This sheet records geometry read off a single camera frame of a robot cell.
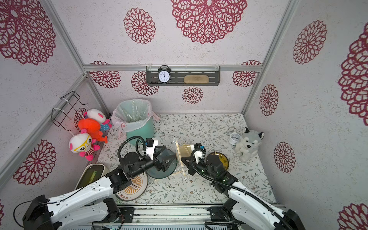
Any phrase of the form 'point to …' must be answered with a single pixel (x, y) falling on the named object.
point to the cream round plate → (185, 151)
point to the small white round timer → (234, 138)
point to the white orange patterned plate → (135, 190)
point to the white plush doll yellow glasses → (83, 143)
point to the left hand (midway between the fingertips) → (170, 152)
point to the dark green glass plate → (161, 175)
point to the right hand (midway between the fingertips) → (181, 158)
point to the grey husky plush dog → (248, 146)
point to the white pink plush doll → (98, 115)
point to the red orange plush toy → (93, 127)
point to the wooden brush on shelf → (196, 79)
